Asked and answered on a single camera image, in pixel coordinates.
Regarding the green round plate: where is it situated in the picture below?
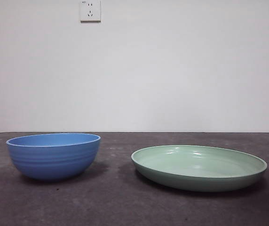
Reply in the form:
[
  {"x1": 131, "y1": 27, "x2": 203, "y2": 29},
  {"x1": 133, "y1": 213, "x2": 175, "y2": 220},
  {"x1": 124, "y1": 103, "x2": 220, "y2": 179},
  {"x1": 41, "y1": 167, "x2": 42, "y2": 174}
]
[{"x1": 131, "y1": 145, "x2": 268, "y2": 193}]

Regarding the blue ribbed bowl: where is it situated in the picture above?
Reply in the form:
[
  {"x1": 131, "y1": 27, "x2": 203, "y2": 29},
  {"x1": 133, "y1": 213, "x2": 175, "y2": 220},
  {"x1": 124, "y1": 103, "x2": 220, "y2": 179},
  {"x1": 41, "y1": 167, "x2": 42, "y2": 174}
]
[{"x1": 6, "y1": 133, "x2": 102, "y2": 181}]

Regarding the white wall socket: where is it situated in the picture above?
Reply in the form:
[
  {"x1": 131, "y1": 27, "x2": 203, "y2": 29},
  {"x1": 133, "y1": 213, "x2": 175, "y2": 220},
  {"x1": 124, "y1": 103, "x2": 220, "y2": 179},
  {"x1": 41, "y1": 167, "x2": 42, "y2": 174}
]
[{"x1": 80, "y1": 0, "x2": 102, "y2": 24}]

